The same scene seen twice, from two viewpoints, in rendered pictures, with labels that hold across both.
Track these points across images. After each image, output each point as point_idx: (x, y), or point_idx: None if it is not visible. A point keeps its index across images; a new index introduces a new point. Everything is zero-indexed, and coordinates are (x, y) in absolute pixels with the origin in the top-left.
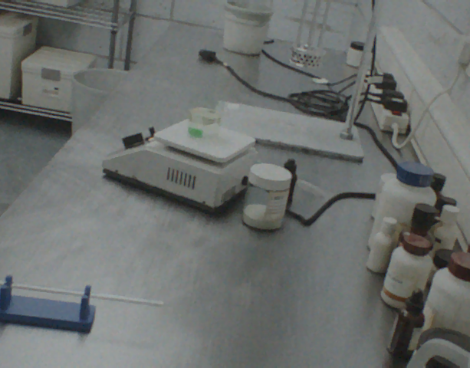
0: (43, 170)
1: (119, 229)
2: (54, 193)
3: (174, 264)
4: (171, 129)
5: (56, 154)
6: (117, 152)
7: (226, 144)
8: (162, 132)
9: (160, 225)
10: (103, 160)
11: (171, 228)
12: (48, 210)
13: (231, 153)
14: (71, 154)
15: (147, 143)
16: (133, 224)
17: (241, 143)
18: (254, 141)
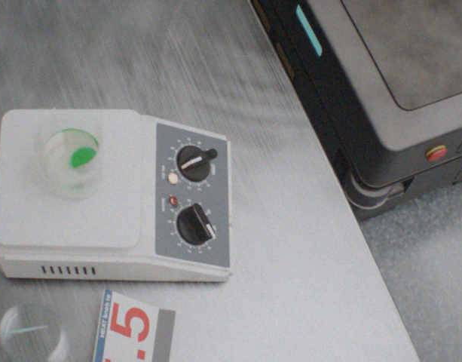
0: (296, 100)
1: (100, 28)
2: (230, 53)
3: (3, 4)
4: (131, 157)
5: (328, 163)
6: (203, 132)
7: (23, 168)
8: (134, 131)
9: (63, 72)
10: (224, 136)
11: (47, 75)
12: (201, 12)
13: (0, 139)
14: (313, 182)
15: (155, 133)
16: (93, 50)
17: (4, 194)
18: None
